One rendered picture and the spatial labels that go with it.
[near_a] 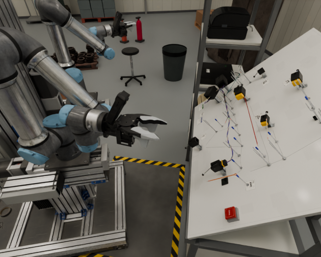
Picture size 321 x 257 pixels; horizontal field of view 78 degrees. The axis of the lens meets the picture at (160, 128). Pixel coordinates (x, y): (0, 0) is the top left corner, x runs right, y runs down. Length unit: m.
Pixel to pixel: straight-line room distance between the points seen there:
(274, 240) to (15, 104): 1.40
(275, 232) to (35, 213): 1.92
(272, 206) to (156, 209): 1.43
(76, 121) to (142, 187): 1.73
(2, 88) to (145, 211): 1.73
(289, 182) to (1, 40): 1.16
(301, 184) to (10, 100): 1.13
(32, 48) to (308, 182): 1.14
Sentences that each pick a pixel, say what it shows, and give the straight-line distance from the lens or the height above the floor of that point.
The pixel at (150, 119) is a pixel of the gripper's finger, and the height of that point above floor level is 1.58.
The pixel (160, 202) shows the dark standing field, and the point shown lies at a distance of 2.25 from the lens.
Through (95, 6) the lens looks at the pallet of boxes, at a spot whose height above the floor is 0.51.
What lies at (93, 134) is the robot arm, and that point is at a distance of 0.78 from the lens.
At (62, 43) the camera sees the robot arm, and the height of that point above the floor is 1.54.
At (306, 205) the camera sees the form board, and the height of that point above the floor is 1.29.
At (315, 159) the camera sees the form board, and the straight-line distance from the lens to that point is 1.04.
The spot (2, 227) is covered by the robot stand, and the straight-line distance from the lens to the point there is 2.35.
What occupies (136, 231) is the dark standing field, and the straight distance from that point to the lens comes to 2.14.
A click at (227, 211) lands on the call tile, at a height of 1.09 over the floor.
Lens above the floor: 1.99
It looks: 42 degrees down
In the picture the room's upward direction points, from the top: straight up
